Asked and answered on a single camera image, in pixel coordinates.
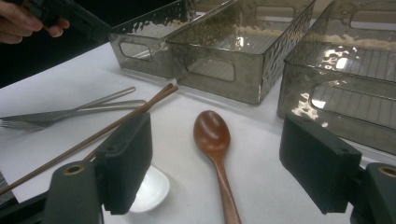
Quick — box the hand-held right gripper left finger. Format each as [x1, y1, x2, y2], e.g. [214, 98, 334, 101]
[93, 112, 153, 216]

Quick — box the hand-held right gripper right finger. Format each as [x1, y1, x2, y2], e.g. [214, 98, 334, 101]
[278, 113, 363, 215]

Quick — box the grey transparent plastic bin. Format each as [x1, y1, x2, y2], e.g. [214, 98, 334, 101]
[276, 0, 396, 156]
[107, 0, 200, 79]
[165, 0, 317, 105]

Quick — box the brown wooden spoon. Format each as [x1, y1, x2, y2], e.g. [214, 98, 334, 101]
[192, 110, 243, 224]

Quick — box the metal fork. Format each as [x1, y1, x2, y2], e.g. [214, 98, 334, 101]
[0, 86, 137, 132]

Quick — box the white ceramic spoon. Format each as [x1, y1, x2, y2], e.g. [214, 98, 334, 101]
[129, 165, 171, 214]

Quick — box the white table sheet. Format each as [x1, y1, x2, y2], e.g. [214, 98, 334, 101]
[0, 41, 396, 224]

